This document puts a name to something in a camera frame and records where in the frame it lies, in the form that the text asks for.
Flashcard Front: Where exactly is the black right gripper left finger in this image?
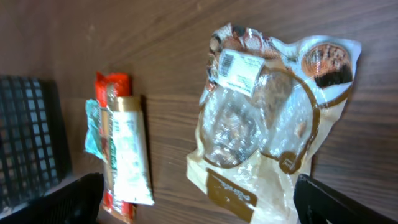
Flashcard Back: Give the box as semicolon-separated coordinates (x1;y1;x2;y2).
1;173;104;224

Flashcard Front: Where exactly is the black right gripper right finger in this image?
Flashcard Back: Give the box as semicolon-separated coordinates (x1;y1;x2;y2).
294;174;397;224

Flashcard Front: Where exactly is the white tube with gold cap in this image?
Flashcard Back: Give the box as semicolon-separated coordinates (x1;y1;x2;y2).
112;96;155;205

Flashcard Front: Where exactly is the teal wet wipes packet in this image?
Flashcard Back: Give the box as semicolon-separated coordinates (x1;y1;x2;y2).
85;99;104;159

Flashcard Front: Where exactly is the beige brown snack pouch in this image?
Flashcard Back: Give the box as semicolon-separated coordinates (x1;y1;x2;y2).
187;24;362;223

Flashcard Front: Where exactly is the orange spaghetti packet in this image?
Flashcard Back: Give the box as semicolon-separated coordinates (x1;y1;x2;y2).
95;72;135;223

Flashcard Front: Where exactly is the dark grey plastic basket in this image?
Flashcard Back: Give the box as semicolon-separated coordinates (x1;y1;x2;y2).
1;75;72;213

